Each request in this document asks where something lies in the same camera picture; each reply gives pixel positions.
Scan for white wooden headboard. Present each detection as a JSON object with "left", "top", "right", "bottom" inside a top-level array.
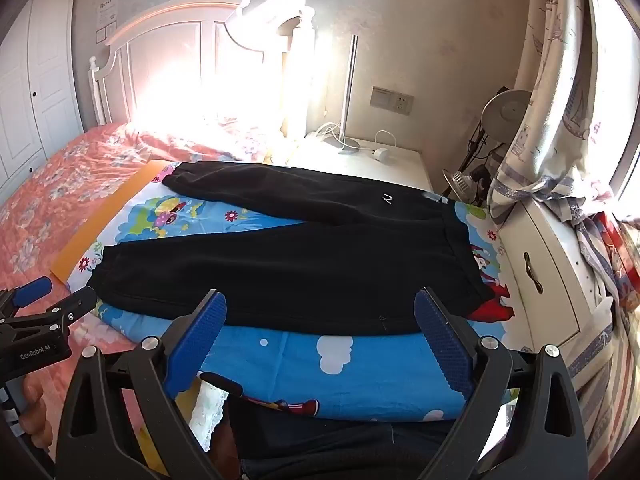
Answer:
[{"left": 87, "top": 0, "right": 316, "bottom": 138}]

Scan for slim bar lamp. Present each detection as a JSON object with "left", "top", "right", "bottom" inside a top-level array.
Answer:
[{"left": 337, "top": 34, "right": 361, "bottom": 153}]

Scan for red patterned bag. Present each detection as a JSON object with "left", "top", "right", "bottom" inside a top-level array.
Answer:
[{"left": 597, "top": 212, "right": 640, "bottom": 311}]

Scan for white charger with cable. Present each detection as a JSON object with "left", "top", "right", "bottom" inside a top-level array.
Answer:
[{"left": 369, "top": 130, "right": 402, "bottom": 163}]

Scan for printed curtain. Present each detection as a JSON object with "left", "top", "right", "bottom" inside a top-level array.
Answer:
[{"left": 487, "top": 0, "right": 640, "bottom": 341}]

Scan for white nightstand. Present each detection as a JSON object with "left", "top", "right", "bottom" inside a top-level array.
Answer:
[{"left": 285, "top": 132, "right": 436, "bottom": 196}]

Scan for window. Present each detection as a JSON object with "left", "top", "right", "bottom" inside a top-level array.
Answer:
[{"left": 585, "top": 0, "right": 640, "bottom": 211}]

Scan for pink floral bed sheet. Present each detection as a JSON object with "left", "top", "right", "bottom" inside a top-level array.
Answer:
[{"left": 0, "top": 115, "right": 301, "bottom": 461}]

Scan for cartoon printed blanket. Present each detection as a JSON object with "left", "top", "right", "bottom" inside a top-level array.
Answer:
[{"left": 67, "top": 162, "right": 516, "bottom": 423}]

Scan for person's dark clothing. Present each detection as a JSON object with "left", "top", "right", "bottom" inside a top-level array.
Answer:
[{"left": 227, "top": 400, "right": 451, "bottom": 480}]

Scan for white cable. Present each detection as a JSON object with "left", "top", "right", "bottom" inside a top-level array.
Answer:
[{"left": 309, "top": 121, "right": 348, "bottom": 150}]

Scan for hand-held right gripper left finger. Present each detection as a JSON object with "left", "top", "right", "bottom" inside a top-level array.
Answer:
[{"left": 54, "top": 289, "right": 228, "bottom": 480}]

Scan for black pants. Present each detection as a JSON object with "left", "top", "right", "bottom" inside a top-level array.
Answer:
[{"left": 97, "top": 161, "right": 493, "bottom": 337}]

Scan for white cabinet with handle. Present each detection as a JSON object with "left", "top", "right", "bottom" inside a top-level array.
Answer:
[{"left": 500, "top": 200, "right": 616, "bottom": 391}]

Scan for paper notice on wall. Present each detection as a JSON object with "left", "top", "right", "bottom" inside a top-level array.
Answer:
[{"left": 95, "top": 0, "right": 120, "bottom": 43}]

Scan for white lace cloth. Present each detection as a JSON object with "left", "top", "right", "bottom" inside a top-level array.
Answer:
[{"left": 192, "top": 377, "right": 226, "bottom": 453}]

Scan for small desk fan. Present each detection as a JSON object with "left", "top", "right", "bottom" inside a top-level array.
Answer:
[{"left": 442, "top": 169, "right": 473, "bottom": 203}]

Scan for grey round desk lamp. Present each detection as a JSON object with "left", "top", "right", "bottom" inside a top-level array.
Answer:
[{"left": 457, "top": 87, "right": 533, "bottom": 181}]

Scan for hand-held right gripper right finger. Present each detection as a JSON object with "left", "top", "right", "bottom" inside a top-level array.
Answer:
[{"left": 413, "top": 286, "right": 590, "bottom": 480}]

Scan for person's left hand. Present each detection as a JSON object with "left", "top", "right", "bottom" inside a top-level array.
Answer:
[{"left": 19, "top": 374, "right": 52, "bottom": 438}]

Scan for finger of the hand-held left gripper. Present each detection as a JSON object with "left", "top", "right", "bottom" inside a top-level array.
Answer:
[
  {"left": 0, "top": 276, "right": 54, "bottom": 317},
  {"left": 27, "top": 286, "right": 99, "bottom": 337}
]

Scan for wall socket panel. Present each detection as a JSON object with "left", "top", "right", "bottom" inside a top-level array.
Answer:
[{"left": 370, "top": 86, "right": 416, "bottom": 113}]

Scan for white wardrobe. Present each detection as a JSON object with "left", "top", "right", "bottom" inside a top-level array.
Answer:
[{"left": 0, "top": 0, "right": 86, "bottom": 191}]

